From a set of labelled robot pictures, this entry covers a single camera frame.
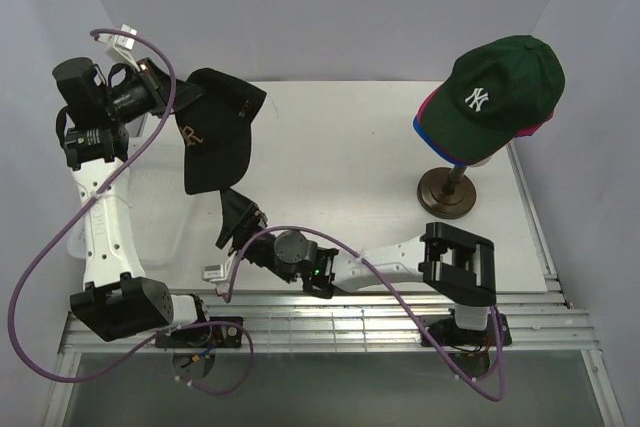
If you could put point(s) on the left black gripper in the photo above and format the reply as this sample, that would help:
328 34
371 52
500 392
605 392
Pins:
157 83

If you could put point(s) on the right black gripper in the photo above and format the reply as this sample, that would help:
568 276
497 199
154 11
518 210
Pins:
241 217

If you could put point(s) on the black baseball cap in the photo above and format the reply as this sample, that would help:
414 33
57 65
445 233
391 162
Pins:
216 130

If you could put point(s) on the blue baseball cap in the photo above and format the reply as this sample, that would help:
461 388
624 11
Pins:
438 150

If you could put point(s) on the dark brown mannequin stand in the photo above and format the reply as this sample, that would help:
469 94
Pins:
447 193

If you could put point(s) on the dark green baseball cap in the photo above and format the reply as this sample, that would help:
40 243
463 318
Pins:
492 92

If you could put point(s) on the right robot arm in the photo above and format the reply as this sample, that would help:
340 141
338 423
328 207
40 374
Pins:
455 263

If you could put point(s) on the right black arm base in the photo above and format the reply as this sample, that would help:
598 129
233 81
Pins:
446 333

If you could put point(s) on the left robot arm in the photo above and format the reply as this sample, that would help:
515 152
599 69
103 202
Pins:
117 299

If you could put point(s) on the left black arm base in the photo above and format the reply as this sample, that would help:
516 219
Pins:
225 334

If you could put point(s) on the white plastic basket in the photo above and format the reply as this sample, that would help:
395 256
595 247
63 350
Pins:
158 205

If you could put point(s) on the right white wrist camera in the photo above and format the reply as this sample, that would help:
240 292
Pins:
217 272

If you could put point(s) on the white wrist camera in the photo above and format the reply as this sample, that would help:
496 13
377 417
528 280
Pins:
119 49
217 272

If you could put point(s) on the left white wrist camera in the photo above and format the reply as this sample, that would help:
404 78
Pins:
119 49

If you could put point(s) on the aluminium rail frame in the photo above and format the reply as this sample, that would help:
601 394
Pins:
358 361

